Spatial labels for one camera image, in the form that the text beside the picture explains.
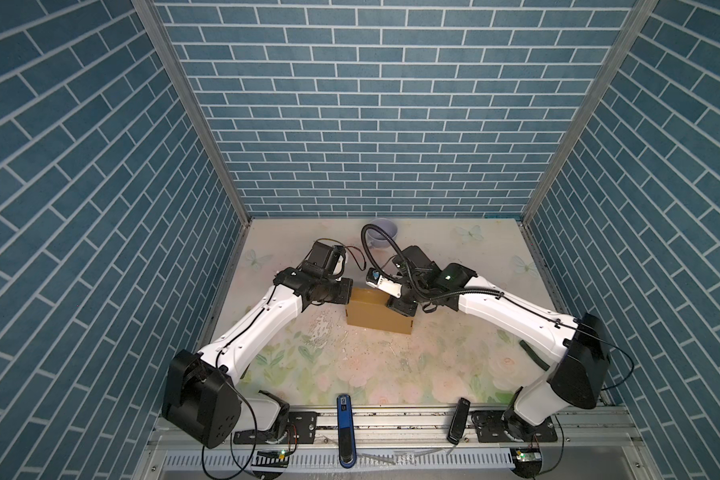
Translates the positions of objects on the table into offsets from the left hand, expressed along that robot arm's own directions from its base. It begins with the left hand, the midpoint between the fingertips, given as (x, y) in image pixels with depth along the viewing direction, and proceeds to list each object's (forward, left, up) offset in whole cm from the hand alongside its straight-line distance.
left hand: (349, 290), depth 82 cm
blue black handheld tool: (-32, 0, -16) cm, 35 cm away
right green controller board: (-37, -45, -18) cm, 61 cm away
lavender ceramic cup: (+27, -8, -8) cm, 29 cm away
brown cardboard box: (-3, -5, -3) cm, 7 cm away
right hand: (-1, -11, +2) cm, 11 cm away
